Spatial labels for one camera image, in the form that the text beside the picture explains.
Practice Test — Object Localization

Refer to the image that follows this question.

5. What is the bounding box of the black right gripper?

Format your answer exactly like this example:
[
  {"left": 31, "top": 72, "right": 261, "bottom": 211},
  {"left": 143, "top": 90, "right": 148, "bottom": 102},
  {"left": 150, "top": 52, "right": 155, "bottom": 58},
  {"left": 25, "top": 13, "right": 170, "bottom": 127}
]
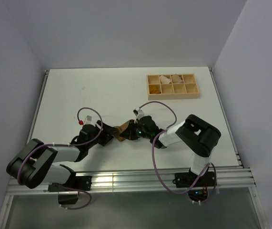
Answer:
[{"left": 121, "top": 119, "right": 152, "bottom": 140}]

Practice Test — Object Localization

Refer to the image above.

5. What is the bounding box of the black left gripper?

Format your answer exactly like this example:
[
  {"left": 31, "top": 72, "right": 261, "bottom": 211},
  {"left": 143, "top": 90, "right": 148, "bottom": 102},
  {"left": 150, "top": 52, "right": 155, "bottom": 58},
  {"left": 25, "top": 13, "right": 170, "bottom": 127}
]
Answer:
[{"left": 87, "top": 120, "right": 118, "bottom": 149}]

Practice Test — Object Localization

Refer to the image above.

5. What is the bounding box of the yellow sock with brown cuff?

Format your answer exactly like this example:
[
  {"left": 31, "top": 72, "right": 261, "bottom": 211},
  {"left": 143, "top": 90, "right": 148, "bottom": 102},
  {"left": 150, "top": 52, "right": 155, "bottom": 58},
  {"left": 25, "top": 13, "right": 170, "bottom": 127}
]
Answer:
[{"left": 149, "top": 84, "right": 161, "bottom": 94}]

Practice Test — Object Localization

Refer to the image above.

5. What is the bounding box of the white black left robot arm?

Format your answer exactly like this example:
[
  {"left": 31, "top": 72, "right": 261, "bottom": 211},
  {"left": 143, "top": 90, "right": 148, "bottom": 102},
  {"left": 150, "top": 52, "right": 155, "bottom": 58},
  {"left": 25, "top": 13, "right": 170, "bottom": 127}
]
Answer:
[{"left": 6, "top": 121, "right": 118, "bottom": 190}]

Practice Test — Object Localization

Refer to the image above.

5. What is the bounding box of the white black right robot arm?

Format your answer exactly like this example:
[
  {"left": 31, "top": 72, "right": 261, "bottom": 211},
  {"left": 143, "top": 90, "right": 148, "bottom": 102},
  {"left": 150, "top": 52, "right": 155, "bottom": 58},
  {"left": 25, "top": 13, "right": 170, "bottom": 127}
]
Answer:
[{"left": 119, "top": 114, "right": 221, "bottom": 186}]

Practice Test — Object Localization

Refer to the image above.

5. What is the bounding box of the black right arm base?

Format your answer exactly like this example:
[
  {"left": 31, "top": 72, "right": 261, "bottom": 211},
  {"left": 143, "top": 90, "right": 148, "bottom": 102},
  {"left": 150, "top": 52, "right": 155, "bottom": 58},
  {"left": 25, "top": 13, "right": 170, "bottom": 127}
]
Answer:
[{"left": 173, "top": 170, "right": 219, "bottom": 201}]

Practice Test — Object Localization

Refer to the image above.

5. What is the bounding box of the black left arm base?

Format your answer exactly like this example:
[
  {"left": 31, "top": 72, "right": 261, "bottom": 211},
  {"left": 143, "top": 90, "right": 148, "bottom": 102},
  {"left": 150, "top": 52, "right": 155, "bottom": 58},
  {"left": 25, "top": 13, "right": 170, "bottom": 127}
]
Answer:
[{"left": 48, "top": 176, "right": 92, "bottom": 206}]

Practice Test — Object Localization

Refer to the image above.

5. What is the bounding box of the rolled cream sock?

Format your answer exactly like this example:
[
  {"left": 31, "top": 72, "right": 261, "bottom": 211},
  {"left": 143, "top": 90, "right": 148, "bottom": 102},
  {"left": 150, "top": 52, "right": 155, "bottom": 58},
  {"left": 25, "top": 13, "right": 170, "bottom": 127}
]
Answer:
[{"left": 160, "top": 75, "right": 171, "bottom": 84}]

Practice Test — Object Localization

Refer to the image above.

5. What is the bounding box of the wooden compartment tray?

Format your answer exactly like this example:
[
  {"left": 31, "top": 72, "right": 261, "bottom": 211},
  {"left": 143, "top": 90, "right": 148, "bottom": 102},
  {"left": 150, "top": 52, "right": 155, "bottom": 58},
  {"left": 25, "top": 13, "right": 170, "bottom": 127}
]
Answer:
[{"left": 146, "top": 73, "right": 200, "bottom": 100}]

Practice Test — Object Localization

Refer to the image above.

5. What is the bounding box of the rolled beige sock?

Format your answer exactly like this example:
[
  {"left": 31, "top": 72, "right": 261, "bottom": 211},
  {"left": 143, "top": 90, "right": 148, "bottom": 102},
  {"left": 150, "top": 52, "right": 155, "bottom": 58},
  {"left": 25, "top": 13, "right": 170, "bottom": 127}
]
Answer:
[{"left": 171, "top": 74, "right": 183, "bottom": 84}]

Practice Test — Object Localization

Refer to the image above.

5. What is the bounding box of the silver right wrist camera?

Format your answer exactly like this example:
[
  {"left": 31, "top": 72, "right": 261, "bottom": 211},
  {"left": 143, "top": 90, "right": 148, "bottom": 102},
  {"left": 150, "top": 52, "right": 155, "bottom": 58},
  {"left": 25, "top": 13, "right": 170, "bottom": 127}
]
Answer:
[{"left": 133, "top": 107, "right": 145, "bottom": 122}]

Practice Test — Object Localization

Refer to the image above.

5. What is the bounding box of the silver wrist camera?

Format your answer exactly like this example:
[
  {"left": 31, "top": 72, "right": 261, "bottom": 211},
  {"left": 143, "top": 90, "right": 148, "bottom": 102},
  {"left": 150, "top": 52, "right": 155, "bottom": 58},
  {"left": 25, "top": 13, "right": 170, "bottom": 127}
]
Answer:
[
  {"left": 83, "top": 115, "right": 93, "bottom": 125},
  {"left": 133, "top": 107, "right": 145, "bottom": 122}
]

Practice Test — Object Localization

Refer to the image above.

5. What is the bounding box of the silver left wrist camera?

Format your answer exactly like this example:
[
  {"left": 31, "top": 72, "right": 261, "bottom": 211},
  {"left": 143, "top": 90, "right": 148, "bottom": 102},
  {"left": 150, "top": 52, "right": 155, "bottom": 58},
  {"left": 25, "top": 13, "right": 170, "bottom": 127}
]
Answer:
[{"left": 83, "top": 115, "right": 93, "bottom": 125}]

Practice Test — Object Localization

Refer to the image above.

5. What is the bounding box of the aluminium rail frame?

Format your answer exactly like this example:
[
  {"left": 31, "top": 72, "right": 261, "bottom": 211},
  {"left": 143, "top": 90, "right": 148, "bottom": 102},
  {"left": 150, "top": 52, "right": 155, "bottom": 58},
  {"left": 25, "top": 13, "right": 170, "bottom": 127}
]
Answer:
[{"left": 0, "top": 67, "right": 262, "bottom": 229}]

